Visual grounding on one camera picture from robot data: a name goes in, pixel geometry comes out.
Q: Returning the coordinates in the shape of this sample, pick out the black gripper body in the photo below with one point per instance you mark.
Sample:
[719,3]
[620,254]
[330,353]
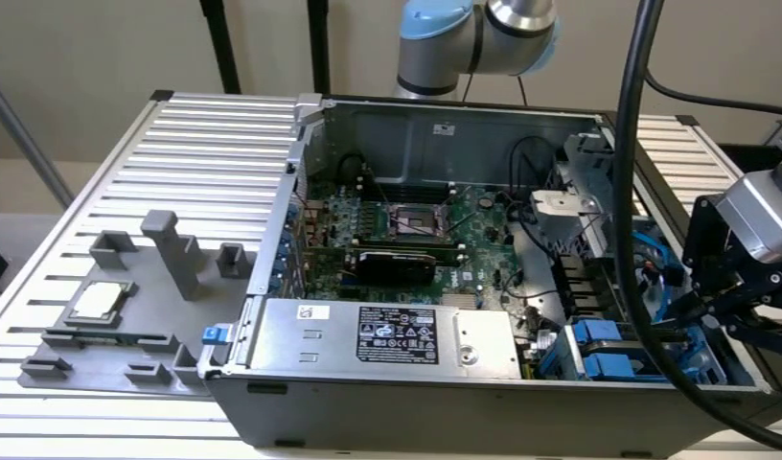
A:
[772,285]

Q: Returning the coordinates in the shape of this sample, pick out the hard disk blue carrier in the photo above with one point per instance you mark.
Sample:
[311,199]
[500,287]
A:
[599,333]

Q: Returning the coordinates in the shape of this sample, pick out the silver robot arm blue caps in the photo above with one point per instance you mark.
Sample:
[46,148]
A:
[443,52]

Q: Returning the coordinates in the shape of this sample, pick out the metal drive cage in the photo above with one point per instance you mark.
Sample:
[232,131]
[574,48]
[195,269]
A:
[590,225]

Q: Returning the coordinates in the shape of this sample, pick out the black card guide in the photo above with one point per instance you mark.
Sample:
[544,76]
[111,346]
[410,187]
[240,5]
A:
[583,285]

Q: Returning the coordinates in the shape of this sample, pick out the green motherboard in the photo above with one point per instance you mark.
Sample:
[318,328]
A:
[487,259]

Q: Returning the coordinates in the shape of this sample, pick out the silver chipset heatsink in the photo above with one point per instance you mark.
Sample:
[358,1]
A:
[462,300]

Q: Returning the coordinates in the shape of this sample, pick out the black RAM slot row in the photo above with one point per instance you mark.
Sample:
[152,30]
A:
[448,246]
[411,189]

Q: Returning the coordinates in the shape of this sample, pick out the CPU socket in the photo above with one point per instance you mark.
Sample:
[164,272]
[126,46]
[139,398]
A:
[414,220]

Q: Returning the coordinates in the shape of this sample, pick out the black graphics card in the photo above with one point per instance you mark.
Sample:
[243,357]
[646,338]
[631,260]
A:
[395,266]

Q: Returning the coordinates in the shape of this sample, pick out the silver power supply unit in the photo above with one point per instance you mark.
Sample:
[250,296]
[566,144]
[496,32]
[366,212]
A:
[340,340]

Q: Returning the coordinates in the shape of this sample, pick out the open grey PC case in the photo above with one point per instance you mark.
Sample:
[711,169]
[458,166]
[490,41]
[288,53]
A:
[379,417]

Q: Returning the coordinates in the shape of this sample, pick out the black tripod pole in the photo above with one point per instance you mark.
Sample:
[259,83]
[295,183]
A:
[224,43]
[319,43]

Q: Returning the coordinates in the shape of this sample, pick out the blue case latch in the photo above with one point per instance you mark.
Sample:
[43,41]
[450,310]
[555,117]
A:
[215,334]

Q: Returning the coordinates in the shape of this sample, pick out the grey parts rack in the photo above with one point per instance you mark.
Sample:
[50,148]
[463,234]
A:
[155,316]

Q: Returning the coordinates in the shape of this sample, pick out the silver CPU chip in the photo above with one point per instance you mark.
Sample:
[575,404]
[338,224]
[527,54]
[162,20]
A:
[100,301]

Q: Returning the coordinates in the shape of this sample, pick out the silver aluminium pole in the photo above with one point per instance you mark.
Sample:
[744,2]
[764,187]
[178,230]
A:
[18,129]

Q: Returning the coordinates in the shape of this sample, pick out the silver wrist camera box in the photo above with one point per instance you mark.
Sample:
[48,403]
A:
[766,215]

